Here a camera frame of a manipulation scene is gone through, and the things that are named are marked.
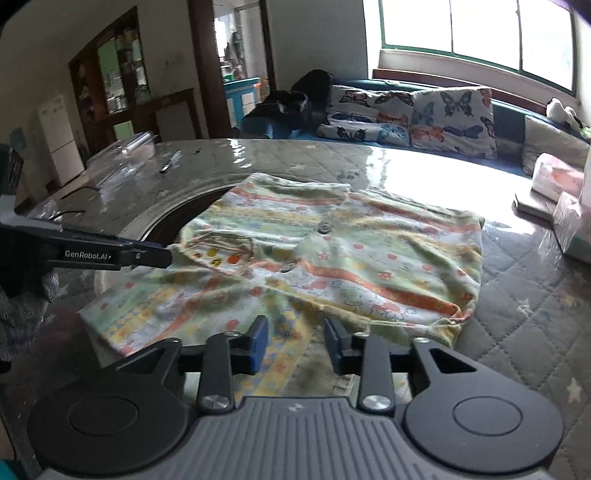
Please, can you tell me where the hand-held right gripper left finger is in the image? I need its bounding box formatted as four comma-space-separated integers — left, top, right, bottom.
113, 315, 269, 415

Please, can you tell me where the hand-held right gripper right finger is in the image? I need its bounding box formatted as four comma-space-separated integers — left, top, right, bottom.
323, 316, 478, 411

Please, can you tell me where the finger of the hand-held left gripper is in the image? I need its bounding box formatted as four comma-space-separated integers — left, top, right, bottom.
117, 237, 173, 269

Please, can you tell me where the floral striped shirt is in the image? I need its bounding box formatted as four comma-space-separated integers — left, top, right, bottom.
78, 172, 485, 398

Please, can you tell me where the pile of black clothes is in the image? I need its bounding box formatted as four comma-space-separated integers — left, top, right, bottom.
240, 69, 334, 140

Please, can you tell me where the clear plastic container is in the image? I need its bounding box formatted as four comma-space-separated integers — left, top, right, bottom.
85, 131, 156, 191

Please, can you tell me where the white refrigerator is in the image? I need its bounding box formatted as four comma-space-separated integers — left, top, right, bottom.
37, 95, 86, 188

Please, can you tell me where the dark wooden display cabinet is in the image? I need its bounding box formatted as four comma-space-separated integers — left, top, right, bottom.
68, 6, 160, 157

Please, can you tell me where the blue and white cabinet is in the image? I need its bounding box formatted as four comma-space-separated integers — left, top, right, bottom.
223, 76, 262, 131

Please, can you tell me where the grey quilted star table cover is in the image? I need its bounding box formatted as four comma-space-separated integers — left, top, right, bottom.
14, 137, 591, 480

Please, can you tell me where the folded butterfly print pillow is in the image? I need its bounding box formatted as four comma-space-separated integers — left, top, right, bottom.
317, 113, 413, 148

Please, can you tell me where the grey flat book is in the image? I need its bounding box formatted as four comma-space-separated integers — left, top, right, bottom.
511, 188, 557, 223

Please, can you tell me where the flat butterfly print pillow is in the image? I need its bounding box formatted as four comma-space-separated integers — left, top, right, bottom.
329, 85, 417, 128

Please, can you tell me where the large butterfly print pillow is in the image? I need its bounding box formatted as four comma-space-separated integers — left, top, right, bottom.
410, 86, 499, 160

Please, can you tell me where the clear plastic bag box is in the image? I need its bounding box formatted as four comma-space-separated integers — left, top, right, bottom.
551, 172, 591, 265

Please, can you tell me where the pink and white package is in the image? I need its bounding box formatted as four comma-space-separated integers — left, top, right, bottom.
530, 154, 588, 205

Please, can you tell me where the teal sofa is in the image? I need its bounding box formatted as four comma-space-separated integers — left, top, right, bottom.
318, 76, 591, 180

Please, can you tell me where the grey sofa cushion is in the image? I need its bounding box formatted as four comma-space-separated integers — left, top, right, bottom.
523, 114, 591, 172

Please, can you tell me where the white plush toy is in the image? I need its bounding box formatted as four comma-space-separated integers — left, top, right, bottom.
547, 97, 586, 129

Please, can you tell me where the green framed window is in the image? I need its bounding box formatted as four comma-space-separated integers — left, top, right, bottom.
378, 0, 580, 92

